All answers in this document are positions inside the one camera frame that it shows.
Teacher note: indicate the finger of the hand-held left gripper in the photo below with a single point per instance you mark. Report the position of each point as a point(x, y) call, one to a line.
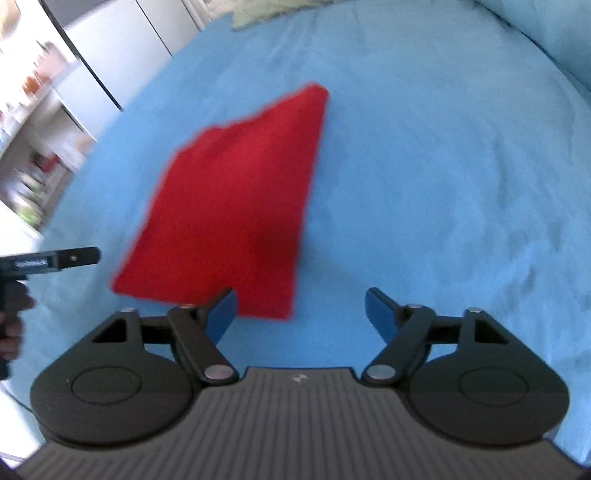
point(78, 257)

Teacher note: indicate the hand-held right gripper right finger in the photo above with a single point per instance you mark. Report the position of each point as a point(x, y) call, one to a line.
point(376, 314)

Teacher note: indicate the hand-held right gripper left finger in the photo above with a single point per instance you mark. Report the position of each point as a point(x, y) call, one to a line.
point(224, 317)

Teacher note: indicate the red long-sleeved sweater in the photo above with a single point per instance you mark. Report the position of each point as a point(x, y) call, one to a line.
point(231, 207)

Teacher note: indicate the person's left hand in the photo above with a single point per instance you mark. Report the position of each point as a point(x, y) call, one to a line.
point(13, 334)

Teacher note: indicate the white shelf unit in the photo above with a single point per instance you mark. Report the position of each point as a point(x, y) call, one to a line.
point(41, 138)

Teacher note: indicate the bed with blue sheet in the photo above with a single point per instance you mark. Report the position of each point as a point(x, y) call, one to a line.
point(415, 184)

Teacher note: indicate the white and grey wardrobe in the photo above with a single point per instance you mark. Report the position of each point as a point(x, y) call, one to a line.
point(134, 41)

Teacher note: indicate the green pillow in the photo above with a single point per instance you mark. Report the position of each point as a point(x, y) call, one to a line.
point(268, 11)

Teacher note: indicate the blue duvet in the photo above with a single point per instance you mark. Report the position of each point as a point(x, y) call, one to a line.
point(545, 32)

